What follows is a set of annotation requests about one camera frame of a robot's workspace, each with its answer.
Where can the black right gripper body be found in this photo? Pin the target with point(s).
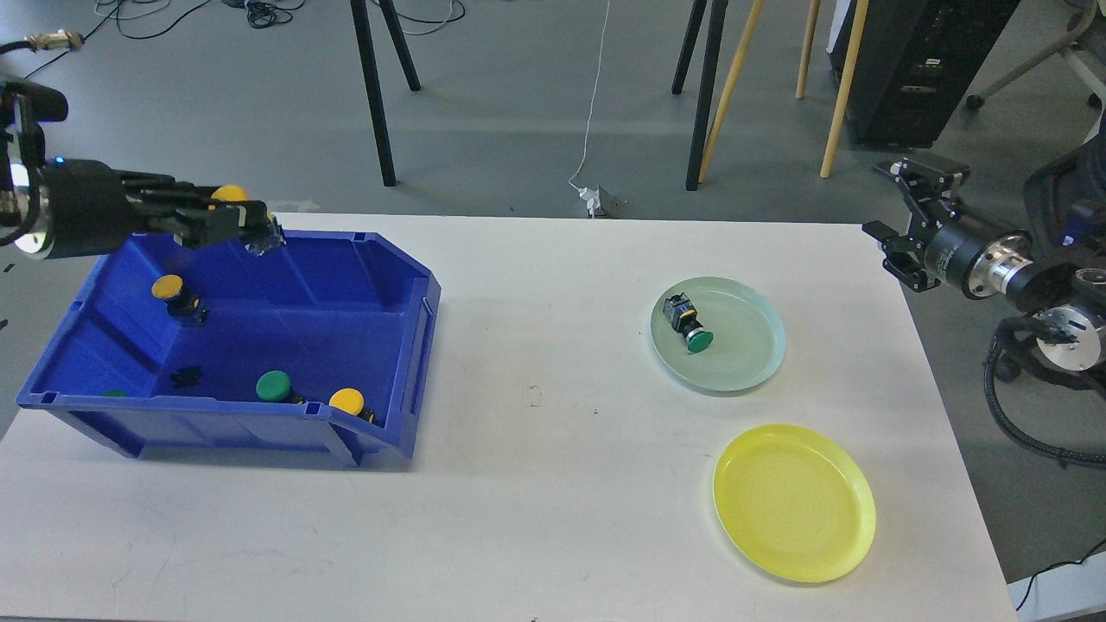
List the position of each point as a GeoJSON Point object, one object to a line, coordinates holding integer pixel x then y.
{"type": "Point", "coordinates": [979, 256]}

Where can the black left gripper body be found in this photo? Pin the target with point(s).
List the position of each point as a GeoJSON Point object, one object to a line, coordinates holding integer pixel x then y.
{"type": "Point", "coordinates": [87, 211]}

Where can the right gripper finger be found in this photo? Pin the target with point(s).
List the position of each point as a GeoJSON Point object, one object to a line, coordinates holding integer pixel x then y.
{"type": "Point", "coordinates": [929, 188]}
{"type": "Point", "coordinates": [902, 257]}

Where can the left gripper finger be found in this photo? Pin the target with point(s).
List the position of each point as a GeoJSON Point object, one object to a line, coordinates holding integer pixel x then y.
{"type": "Point", "coordinates": [249, 224]}
{"type": "Point", "coordinates": [161, 195]}

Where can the yellow push button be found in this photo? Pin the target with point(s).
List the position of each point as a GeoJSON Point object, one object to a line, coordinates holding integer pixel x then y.
{"type": "Point", "coordinates": [230, 193]}
{"type": "Point", "coordinates": [353, 402]}
{"type": "Point", "coordinates": [182, 304]}

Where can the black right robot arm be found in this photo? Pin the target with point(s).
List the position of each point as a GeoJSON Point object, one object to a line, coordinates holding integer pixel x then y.
{"type": "Point", "coordinates": [1051, 270]}

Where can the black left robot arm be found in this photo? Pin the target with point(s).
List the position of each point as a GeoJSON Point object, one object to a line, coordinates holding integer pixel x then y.
{"type": "Point", "coordinates": [26, 107]}

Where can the small black button part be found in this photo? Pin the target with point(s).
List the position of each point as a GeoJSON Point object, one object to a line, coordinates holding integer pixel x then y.
{"type": "Point", "coordinates": [188, 376]}

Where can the light green plate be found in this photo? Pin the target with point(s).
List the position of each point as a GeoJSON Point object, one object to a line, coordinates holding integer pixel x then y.
{"type": "Point", "coordinates": [749, 342]}

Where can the yellow push button front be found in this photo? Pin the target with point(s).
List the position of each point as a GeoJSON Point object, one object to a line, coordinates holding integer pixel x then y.
{"type": "Point", "coordinates": [353, 402]}

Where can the yellow plate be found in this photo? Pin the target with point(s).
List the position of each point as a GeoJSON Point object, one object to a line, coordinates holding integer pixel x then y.
{"type": "Point", "coordinates": [794, 503]}

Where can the black computer tower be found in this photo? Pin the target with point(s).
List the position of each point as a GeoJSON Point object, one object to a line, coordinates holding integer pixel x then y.
{"type": "Point", "coordinates": [917, 60]}

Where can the wooden easel leg right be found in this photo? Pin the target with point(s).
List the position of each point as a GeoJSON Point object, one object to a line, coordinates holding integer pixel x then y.
{"type": "Point", "coordinates": [837, 125]}

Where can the wooden easel leg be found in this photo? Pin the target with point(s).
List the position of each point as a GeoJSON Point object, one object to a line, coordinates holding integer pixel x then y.
{"type": "Point", "coordinates": [732, 80]}
{"type": "Point", "coordinates": [837, 125]}
{"type": "Point", "coordinates": [810, 30]}

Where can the blue plastic storage bin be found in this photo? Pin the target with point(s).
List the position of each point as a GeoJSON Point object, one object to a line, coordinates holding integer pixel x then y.
{"type": "Point", "coordinates": [333, 309]}

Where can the wooden easel leg middle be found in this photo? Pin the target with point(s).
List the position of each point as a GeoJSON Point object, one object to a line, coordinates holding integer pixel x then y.
{"type": "Point", "coordinates": [810, 30]}

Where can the wooden easel leg left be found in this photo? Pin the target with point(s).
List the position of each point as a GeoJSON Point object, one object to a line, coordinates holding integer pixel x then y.
{"type": "Point", "coordinates": [732, 80]}

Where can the black tripod legs left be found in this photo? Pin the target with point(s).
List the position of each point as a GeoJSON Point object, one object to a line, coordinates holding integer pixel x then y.
{"type": "Point", "coordinates": [360, 15]}

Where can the black stand legs centre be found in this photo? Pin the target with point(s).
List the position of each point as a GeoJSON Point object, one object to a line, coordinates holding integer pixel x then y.
{"type": "Point", "coordinates": [709, 16]}

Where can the white power adapter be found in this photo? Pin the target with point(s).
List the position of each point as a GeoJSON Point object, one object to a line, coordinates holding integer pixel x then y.
{"type": "Point", "coordinates": [598, 203]}

